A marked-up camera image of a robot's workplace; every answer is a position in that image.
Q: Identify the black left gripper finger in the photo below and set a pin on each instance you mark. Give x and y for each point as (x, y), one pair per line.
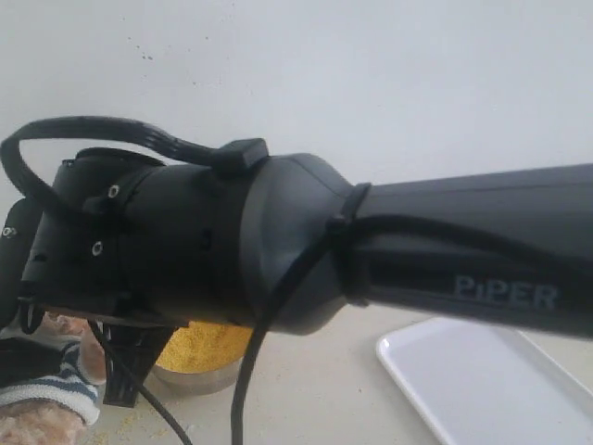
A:
(27, 356)

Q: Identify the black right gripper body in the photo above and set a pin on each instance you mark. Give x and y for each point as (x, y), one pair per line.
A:
(74, 318)

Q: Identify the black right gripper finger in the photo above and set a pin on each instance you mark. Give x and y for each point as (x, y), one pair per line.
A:
(125, 366)

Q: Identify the brown teddy bear striped shirt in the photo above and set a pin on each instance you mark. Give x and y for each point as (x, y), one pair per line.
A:
(58, 408)

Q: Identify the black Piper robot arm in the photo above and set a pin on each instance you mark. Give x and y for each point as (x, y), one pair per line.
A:
(284, 245)

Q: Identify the steel bowl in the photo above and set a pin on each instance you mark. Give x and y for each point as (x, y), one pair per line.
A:
(205, 383)

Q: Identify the yellow millet grain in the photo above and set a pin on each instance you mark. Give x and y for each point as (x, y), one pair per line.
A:
(204, 347)

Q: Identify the white rectangular plastic tray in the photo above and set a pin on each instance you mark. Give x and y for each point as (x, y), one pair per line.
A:
(481, 384)

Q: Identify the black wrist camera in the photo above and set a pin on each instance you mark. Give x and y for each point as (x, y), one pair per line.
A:
(19, 297)

